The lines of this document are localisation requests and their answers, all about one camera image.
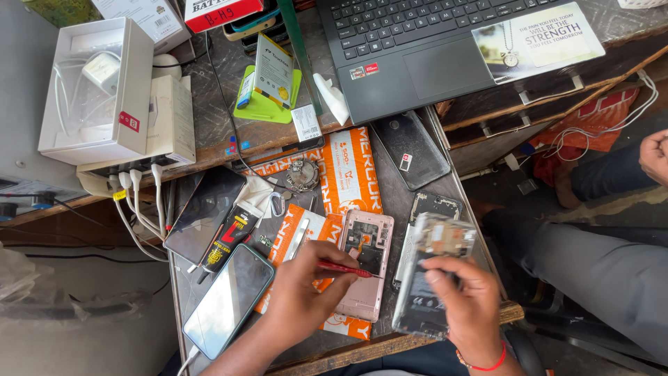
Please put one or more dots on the stack of phones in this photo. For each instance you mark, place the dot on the stack of phones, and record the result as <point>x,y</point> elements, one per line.
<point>261,29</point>

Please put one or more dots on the dark glossy smartphone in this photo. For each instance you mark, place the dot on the dark glossy smartphone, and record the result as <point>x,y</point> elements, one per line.
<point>203,214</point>

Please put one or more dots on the person's right hand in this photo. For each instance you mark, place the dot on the person's right hand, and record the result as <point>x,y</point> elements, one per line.
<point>472,308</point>

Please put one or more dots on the silver carabiner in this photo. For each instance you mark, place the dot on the silver carabiner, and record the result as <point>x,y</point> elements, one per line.
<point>276,204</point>

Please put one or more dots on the round metal part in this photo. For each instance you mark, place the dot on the round metal part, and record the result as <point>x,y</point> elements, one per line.
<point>302,175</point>

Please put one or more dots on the pink phone housing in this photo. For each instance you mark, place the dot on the pink phone housing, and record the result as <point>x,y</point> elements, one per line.
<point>365,292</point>

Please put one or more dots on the packaged phone battery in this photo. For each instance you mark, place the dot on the packaged phone battery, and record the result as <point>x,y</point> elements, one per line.
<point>271,70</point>

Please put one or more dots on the person's right fingers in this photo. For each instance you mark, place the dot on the person's right fingers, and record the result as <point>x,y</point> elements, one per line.
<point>443,271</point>

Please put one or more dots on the white charger adapter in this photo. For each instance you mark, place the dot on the white charger adapter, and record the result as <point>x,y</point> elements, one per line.
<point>102,72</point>

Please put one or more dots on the teal-framed smartphone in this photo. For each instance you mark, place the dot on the teal-framed smartphone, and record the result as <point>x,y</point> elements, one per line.
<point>227,303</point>

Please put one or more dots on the grey bench power supply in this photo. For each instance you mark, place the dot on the grey bench power supply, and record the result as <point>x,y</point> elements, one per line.
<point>31,193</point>

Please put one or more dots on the black phone frame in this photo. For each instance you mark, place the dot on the black phone frame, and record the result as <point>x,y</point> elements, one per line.
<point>436,203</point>

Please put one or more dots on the black phone back cover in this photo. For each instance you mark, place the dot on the black phone back cover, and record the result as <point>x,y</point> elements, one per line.
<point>412,138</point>

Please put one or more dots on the small white red card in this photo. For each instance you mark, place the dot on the small white red card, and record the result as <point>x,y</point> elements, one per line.
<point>405,162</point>

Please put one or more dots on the closed white carton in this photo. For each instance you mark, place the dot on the closed white carton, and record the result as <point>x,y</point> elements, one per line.
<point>175,120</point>

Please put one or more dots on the black stool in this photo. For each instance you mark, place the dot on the black stool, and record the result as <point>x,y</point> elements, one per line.
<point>524,352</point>

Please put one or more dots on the red screwdriver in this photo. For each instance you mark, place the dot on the red screwdriver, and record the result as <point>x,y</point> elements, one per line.
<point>344,269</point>

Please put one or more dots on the white crumpled tissue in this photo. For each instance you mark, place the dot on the white crumpled tissue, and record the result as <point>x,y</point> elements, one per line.
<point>334,99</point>

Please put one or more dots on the black phone with blue sticker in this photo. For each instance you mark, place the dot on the black phone with blue sticker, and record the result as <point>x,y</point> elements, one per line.
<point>282,149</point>

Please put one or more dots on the white round mouse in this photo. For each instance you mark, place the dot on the white round mouse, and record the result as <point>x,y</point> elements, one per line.
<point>167,65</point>

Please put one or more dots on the small green circuit board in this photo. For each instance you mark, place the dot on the small green circuit board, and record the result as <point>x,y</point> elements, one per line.
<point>265,241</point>

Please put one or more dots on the open white box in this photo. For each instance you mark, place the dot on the open white box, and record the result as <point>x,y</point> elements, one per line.
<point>133,94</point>

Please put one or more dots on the red white box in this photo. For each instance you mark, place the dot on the red white box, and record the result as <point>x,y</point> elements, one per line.
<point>222,13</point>

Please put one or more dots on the green plastic stand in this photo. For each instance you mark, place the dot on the green plastic stand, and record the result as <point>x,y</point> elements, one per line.
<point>261,109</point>

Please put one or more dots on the white printed box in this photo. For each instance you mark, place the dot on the white printed box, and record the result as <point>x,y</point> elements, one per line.
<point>151,18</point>

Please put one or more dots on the white power strip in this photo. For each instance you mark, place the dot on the white power strip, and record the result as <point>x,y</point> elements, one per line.
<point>104,175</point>

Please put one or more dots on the black glue tube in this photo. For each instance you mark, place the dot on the black glue tube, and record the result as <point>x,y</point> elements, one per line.
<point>229,237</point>

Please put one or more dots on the silver metal tweezers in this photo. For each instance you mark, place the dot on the silver metal tweezers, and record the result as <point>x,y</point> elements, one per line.
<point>296,239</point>

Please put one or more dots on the clear-backed phone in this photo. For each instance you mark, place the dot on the clear-backed phone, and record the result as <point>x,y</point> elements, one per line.
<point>417,308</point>

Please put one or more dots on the white crumpled cloth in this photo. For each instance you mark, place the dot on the white crumpled cloth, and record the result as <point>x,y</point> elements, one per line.
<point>255,193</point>

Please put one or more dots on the green glass strip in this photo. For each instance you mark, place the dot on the green glass strip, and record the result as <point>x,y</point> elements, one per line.
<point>302,57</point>

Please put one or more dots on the orange plastic bag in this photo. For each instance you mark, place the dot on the orange plastic bag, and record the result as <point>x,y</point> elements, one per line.
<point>595,117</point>

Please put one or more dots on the person's left hand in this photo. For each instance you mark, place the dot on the person's left hand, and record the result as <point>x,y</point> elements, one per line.
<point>297,297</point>

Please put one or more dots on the black laptop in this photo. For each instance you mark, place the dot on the black laptop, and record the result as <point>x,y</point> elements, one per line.
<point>417,57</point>

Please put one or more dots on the clear plastic bag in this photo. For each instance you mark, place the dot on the clear plastic bag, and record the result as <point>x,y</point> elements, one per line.
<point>47,303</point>

